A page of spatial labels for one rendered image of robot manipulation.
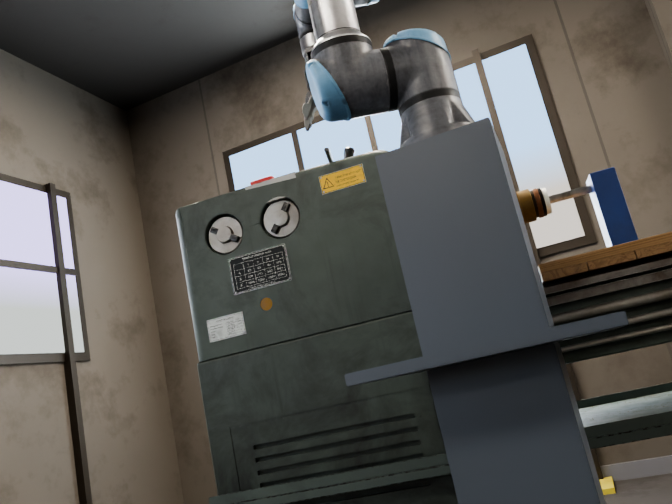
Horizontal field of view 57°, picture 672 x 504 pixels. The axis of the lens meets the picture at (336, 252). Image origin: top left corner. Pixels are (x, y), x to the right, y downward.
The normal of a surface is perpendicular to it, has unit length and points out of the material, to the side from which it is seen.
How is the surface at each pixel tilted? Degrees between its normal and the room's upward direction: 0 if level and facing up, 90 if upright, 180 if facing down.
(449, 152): 90
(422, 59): 90
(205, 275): 90
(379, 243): 90
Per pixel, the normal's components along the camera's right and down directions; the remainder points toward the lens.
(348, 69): 0.04, -0.13
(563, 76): -0.37, -0.13
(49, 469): 0.91, -0.27
